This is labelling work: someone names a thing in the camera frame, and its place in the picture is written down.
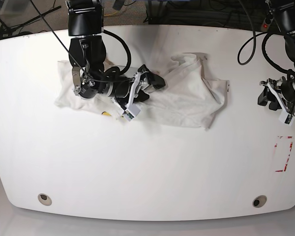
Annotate black white gripper image right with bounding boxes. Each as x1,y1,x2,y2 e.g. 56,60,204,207
257,77,295,115

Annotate black white gripper image left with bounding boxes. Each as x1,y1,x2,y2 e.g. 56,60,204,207
95,65,166,109

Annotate white T-shirt with yellow print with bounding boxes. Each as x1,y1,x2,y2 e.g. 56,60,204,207
55,53,228,129

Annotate red tape rectangle marking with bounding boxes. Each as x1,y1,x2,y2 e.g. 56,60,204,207
272,136,294,173

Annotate right table grommet hole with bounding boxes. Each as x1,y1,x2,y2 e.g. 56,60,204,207
252,195,267,208

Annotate table grommet hole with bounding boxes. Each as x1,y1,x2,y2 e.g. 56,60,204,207
252,195,267,208
38,194,52,206

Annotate left table grommet hole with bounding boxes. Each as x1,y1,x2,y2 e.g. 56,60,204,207
38,194,52,206

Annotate black tripod stand legs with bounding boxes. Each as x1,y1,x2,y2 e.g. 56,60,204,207
0,0,67,39

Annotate wrist camera module image right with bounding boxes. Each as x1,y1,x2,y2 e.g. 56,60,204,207
279,110,295,126

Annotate wrist camera module image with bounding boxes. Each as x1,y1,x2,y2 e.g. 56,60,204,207
279,110,295,126
122,104,141,121

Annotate wrist camera module image left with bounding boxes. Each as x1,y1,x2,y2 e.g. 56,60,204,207
122,104,141,121

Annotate black power strip red switch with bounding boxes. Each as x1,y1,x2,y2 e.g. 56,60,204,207
261,13,273,32

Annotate yellow cable on floor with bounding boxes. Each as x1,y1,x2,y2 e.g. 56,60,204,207
103,4,122,19

